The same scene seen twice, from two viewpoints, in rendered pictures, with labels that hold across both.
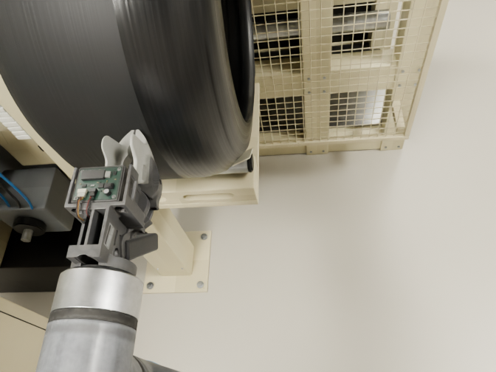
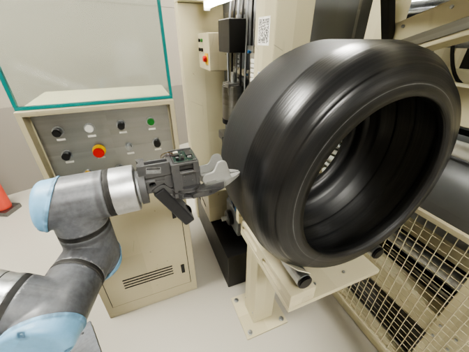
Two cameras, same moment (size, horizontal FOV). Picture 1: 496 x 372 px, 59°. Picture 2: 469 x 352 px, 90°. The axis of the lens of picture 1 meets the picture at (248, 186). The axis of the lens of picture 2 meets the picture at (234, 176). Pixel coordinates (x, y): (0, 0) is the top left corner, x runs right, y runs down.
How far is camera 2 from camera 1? 0.33 m
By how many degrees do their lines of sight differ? 46
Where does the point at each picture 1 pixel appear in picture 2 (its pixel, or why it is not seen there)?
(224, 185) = (280, 276)
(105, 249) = (144, 171)
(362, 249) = not seen: outside the picture
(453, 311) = not seen: outside the picture
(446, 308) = not seen: outside the picture
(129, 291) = (124, 193)
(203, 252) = (271, 323)
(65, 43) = (248, 110)
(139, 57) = (262, 133)
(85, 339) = (88, 180)
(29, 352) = (172, 249)
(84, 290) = (117, 170)
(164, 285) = (240, 308)
